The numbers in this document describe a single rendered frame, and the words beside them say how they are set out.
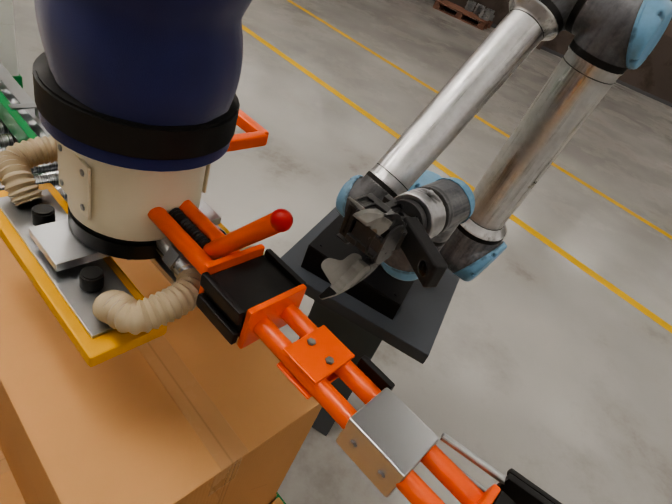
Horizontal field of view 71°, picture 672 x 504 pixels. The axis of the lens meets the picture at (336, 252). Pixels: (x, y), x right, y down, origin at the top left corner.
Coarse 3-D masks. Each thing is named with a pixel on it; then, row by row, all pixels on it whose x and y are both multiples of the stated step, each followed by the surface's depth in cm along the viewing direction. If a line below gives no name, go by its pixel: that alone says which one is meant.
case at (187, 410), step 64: (0, 256) 83; (0, 320) 74; (192, 320) 85; (0, 384) 68; (64, 384) 69; (128, 384) 72; (192, 384) 76; (256, 384) 79; (64, 448) 63; (128, 448) 65; (192, 448) 68; (256, 448) 71
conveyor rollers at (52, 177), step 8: (0, 120) 182; (0, 128) 176; (0, 136) 170; (8, 136) 172; (0, 144) 170; (8, 144) 172; (32, 168) 165; (40, 168) 167; (48, 168) 170; (56, 168) 172; (40, 176) 161; (48, 176) 163; (56, 176) 165; (0, 184) 153; (56, 184) 166; (64, 192) 160
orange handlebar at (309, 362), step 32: (256, 128) 83; (160, 224) 57; (192, 256) 54; (224, 256) 57; (288, 320) 52; (288, 352) 47; (320, 352) 48; (320, 384) 46; (352, 384) 48; (416, 480) 41; (448, 480) 43
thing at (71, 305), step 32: (0, 192) 68; (0, 224) 64; (32, 224) 65; (32, 256) 62; (64, 288) 59; (96, 288) 59; (128, 288) 63; (64, 320) 56; (96, 320) 57; (96, 352) 54
